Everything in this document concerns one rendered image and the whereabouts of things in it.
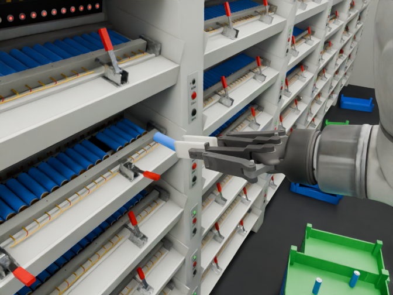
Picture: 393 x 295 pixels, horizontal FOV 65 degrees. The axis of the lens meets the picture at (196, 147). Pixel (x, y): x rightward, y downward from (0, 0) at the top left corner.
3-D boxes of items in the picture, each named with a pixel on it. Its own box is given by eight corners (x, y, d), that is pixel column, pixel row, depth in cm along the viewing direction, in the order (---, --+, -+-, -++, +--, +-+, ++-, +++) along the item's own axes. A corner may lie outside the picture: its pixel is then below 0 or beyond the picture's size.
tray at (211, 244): (259, 193, 160) (269, 175, 151) (197, 281, 116) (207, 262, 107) (227, 172, 166) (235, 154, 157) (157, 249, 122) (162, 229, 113)
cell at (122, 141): (102, 136, 71) (123, 150, 69) (102, 129, 70) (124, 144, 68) (108, 132, 72) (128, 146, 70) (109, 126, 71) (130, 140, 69)
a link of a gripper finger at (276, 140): (278, 140, 43) (282, 136, 44) (215, 134, 51) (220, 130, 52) (280, 164, 45) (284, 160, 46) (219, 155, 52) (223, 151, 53)
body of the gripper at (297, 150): (314, 199, 39) (247, 188, 44) (329, 167, 45) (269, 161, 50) (310, 146, 36) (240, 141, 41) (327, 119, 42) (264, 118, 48)
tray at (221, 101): (275, 81, 128) (289, 50, 119) (198, 144, 84) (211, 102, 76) (234, 61, 134) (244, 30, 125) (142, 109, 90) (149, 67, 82)
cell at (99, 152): (87, 144, 68) (109, 159, 66) (80, 147, 66) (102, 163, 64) (88, 137, 66) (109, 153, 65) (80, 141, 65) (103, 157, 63)
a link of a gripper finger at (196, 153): (219, 157, 49) (209, 167, 46) (193, 155, 51) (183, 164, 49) (217, 149, 48) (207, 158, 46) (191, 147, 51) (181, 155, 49)
